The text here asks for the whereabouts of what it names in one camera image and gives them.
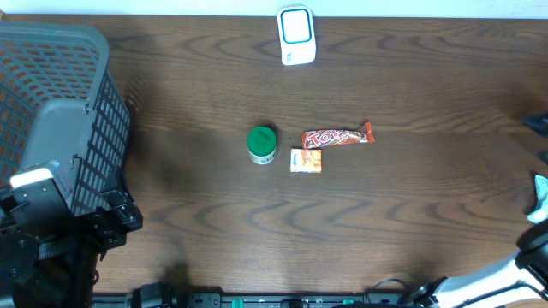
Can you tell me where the light green snack packet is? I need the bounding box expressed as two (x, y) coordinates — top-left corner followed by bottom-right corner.
(527, 175), (548, 224)

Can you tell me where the red Top chocolate bar wrapper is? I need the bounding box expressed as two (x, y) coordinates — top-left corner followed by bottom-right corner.
(301, 122), (375, 150)

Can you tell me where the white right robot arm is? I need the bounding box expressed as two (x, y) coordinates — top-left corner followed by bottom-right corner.
(400, 175), (547, 308)

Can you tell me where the white barcode scanner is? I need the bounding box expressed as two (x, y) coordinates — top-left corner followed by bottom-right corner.
(277, 5), (317, 66)

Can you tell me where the grey plastic basket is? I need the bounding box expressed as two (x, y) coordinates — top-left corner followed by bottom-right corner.
(1, 22), (131, 216)

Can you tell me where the green lid jar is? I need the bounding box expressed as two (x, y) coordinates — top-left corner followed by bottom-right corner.
(247, 126), (277, 165)

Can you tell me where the small orange box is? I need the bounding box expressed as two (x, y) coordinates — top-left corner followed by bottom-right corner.
(289, 149), (323, 173)

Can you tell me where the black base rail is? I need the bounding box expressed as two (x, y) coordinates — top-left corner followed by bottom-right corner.
(92, 282), (405, 308)

